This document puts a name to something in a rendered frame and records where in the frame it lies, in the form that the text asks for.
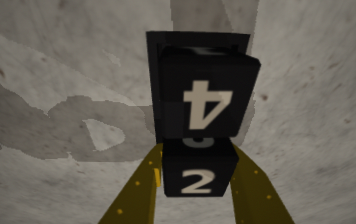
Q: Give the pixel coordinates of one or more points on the black number cube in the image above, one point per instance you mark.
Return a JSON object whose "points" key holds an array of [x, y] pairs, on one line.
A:
{"points": [[204, 91], [198, 167]]}

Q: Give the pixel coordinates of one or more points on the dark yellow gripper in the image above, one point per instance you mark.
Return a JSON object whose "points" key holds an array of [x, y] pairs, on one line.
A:
{"points": [[255, 200]]}

